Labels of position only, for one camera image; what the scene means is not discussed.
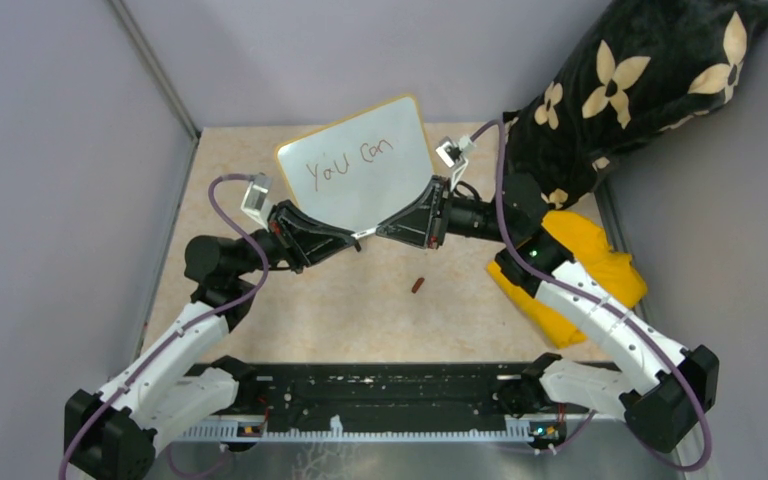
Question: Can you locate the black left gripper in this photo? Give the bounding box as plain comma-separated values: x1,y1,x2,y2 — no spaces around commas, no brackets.
231,199,357,278

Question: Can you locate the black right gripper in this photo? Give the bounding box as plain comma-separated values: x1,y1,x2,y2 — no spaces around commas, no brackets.
376,176,515,250

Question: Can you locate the red marker cap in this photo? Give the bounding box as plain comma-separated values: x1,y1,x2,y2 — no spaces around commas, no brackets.
411,277,425,293

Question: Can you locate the yellow framed whiteboard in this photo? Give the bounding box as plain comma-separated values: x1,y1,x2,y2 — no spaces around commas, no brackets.
275,94,434,233

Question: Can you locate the white marker pen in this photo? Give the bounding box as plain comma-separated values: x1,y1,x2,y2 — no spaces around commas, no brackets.
352,227,377,240

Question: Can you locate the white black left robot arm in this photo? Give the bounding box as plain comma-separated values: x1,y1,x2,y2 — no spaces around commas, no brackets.
58,201,358,479

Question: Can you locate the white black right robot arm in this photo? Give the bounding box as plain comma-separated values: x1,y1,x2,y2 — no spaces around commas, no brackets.
376,174,720,464

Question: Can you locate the yellow cloth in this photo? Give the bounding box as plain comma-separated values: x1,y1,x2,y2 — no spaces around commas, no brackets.
486,211,648,349

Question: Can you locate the black floral pillow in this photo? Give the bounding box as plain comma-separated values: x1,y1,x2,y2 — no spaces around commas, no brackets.
504,1,768,210

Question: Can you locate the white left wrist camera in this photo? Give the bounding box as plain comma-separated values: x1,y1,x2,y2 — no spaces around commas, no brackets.
240,173,274,228

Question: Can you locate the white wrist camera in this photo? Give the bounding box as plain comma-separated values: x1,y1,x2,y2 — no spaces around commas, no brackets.
240,173,274,228
435,136,475,191

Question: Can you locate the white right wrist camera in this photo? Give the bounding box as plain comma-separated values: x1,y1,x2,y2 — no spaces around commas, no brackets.
435,136,475,191

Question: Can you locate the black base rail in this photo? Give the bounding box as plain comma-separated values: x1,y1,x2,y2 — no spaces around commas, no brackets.
185,361,591,435

